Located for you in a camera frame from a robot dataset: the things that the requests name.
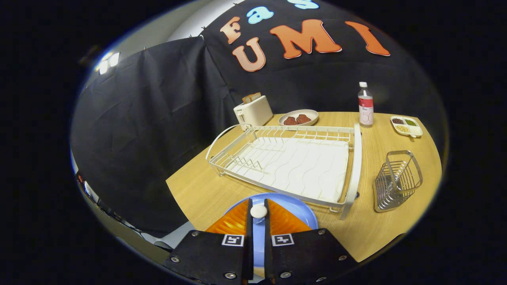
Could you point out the clear water bottle red label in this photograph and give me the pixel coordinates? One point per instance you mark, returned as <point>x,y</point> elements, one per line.
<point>365,107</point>

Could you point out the black backdrop cloth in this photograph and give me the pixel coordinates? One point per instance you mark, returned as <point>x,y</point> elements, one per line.
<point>166,118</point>

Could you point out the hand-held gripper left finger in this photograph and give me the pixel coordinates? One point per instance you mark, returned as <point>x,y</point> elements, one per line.
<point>249,245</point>

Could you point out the brown toast slice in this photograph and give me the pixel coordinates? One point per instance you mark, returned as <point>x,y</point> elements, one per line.
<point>248,99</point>
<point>256,95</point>

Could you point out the beige round dish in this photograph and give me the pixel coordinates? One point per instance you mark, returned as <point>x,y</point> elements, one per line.
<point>309,114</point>

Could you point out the white toaster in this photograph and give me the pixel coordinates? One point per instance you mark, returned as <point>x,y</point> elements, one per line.
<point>255,113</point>

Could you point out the white divided snack dish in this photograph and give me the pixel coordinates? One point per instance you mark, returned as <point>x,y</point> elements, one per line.
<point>406,126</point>

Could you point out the white dish rack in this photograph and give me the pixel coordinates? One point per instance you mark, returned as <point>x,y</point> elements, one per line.
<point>301,166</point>

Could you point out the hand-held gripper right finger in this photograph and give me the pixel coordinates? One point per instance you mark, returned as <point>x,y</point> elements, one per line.
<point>268,245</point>

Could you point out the light blue plate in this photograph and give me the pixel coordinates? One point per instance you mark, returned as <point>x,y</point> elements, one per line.
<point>295,208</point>

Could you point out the brown meat patty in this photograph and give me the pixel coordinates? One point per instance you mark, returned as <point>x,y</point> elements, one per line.
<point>290,121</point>
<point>304,118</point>

